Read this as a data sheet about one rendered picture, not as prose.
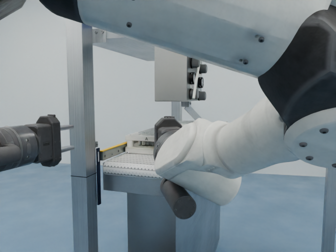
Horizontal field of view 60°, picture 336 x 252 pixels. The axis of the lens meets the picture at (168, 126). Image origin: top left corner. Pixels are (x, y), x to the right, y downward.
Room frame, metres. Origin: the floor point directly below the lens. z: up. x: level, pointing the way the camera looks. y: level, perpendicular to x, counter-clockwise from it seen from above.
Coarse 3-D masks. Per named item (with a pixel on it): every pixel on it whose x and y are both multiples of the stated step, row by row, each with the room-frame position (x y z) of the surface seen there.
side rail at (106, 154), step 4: (124, 144) 1.15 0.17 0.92; (112, 148) 1.05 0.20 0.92; (116, 148) 1.08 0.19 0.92; (120, 148) 1.11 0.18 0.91; (124, 148) 1.14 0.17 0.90; (100, 152) 0.99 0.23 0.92; (104, 152) 1.00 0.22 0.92; (108, 152) 1.02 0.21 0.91; (112, 152) 1.05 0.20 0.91; (116, 152) 1.08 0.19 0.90; (120, 152) 1.11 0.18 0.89; (100, 156) 0.99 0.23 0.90; (104, 156) 1.00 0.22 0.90; (108, 156) 1.02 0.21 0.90; (112, 156) 1.05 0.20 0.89
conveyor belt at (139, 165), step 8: (112, 160) 1.01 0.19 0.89; (120, 160) 1.01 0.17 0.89; (128, 160) 1.01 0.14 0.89; (136, 160) 1.01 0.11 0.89; (144, 160) 1.01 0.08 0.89; (152, 160) 1.01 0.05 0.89; (104, 168) 0.98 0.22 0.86; (112, 168) 0.97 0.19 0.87; (120, 168) 0.97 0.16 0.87; (128, 168) 0.96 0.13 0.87; (136, 168) 0.95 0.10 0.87; (144, 168) 0.94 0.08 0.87; (152, 168) 0.93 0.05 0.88; (128, 176) 0.97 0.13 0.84; (136, 176) 0.95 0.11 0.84; (144, 176) 0.94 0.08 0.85; (152, 176) 0.93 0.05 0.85; (160, 176) 0.92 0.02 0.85
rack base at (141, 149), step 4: (136, 144) 1.19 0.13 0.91; (128, 148) 1.13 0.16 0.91; (132, 148) 1.13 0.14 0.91; (136, 148) 1.12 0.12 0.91; (140, 148) 1.12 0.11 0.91; (144, 148) 1.11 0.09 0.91; (148, 148) 1.11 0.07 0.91; (152, 148) 1.10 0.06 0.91; (132, 152) 1.13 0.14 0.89; (136, 152) 1.12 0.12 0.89; (140, 152) 1.12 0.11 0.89; (144, 152) 1.11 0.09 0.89; (148, 152) 1.11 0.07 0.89; (152, 152) 1.10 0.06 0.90
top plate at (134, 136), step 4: (136, 132) 1.22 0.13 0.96; (128, 136) 1.13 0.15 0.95; (132, 136) 1.13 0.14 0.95; (136, 136) 1.12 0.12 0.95; (140, 136) 1.12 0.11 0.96; (144, 136) 1.11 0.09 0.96; (148, 136) 1.11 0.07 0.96; (152, 136) 1.10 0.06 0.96; (136, 140) 1.13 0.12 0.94; (140, 140) 1.12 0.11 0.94; (144, 140) 1.11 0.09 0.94; (148, 140) 1.11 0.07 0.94; (152, 140) 1.10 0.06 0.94
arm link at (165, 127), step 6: (162, 120) 0.60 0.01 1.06; (168, 120) 0.60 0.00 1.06; (174, 120) 0.60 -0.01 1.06; (156, 126) 0.60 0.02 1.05; (162, 126) 0.60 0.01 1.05; (168, 126) 0.60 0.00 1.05; (174, 126) 0.60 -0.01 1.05; (180, 126) 0.61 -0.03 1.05; (156, 132) 0.60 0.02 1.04; (162, 132) 0.56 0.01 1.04; (168, 132) 0.53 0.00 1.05; (174, 132) 0.52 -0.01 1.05; (156, 138) 0.60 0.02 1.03; (162, 138) 0.52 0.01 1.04; (156, 144) 0.53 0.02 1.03; (156, 150) 0.51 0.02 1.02
